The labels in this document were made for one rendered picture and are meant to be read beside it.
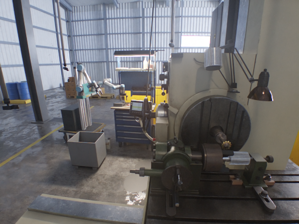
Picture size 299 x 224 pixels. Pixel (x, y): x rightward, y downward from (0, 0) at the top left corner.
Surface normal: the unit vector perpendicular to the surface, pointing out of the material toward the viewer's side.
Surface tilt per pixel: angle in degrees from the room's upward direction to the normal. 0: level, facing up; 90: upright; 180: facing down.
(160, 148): 28
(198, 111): 90
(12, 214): 0
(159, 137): 90
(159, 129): 90
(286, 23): 90
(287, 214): 0
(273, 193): 0
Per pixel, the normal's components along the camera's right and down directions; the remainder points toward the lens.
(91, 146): -0.09, 0.30
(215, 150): -0.05, -0.65
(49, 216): 0.00, -0.95
